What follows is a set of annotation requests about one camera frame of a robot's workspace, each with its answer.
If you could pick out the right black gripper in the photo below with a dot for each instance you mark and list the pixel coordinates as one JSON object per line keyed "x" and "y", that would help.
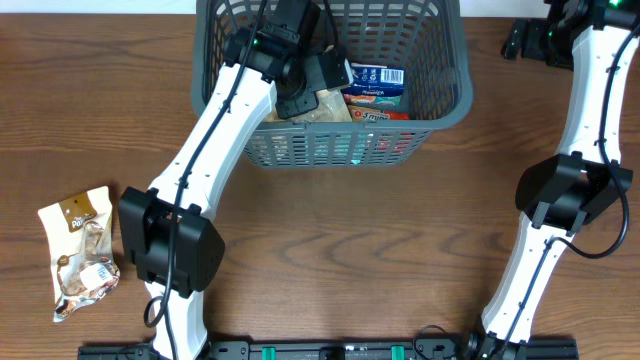
{"x": 531, "y": 44}

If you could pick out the Kleenex tissue multipack box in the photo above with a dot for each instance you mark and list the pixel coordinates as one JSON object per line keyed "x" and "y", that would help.
{"x": 375, "y": 85}

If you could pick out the kraft paper zip pouch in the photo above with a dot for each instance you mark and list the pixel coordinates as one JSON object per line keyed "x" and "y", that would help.
{"x": 331, "y": 109}

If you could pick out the light teal wipes packet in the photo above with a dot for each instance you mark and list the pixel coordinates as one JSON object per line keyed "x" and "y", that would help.
{"x": 341, "y": 149}

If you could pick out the grey plastic mesh basket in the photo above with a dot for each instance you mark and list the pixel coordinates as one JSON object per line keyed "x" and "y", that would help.
{"x": 426, "y": 38}

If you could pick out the orange San Remo spaghetti pack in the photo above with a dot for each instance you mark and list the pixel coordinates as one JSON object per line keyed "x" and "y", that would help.
{"x": 370, "y": 115}

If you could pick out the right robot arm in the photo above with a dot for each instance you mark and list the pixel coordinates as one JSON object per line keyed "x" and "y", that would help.
{"x": 576, "y": 199}

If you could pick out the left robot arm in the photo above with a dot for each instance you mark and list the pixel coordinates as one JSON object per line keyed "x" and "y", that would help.
{"x": 168, "y": 230}

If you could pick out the white brown snack bag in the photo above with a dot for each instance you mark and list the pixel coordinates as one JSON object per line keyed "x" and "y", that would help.
{"x": 79, "y": 235}

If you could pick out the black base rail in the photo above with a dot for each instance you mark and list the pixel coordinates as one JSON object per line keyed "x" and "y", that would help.
{"x": 439, "y": 347}

